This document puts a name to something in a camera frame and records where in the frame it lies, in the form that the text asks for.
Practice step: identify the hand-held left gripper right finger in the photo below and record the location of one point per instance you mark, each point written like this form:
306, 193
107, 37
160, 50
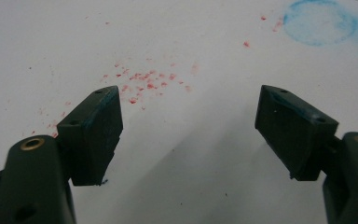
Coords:
295, 137

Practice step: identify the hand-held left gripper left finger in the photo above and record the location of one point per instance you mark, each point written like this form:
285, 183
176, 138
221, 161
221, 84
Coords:
90, 140

